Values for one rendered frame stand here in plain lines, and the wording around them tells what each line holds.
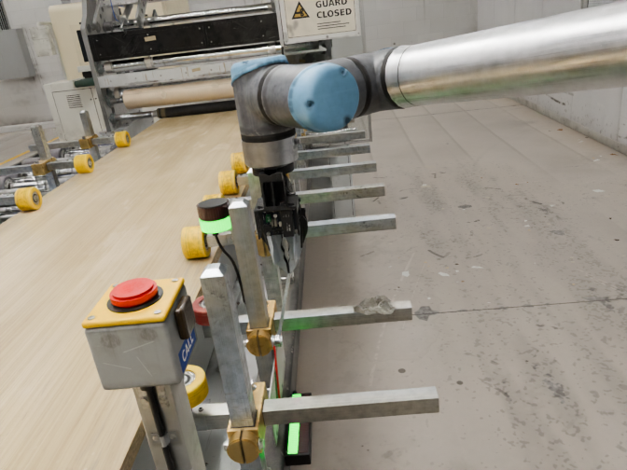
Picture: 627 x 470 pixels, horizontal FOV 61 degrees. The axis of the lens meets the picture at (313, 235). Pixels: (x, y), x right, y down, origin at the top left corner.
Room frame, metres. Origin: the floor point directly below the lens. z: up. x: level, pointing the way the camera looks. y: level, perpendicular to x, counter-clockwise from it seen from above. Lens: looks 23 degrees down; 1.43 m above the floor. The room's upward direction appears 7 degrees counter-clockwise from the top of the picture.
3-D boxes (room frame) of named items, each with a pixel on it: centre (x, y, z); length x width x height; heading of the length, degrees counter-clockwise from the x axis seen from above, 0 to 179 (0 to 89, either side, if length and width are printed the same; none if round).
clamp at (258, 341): (0.94, 0.13, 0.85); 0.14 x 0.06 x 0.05; 176
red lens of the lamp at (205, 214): (0.92, 0.18, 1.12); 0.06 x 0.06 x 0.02
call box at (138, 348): (0.41, 0.16, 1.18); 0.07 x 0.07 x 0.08; 86
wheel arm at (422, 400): (0.70, 0.05, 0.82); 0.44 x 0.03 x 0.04; 86
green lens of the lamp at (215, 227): (0.92, 0.18, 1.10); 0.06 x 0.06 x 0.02
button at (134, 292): (0.41, 0.16, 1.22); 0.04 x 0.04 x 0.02
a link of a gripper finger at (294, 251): (0.86, 0.04, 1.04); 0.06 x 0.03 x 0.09; 176
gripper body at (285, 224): (0.86, 0.05, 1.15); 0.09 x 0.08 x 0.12; 176
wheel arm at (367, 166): (1.70, 0.02, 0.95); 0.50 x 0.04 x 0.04; 86
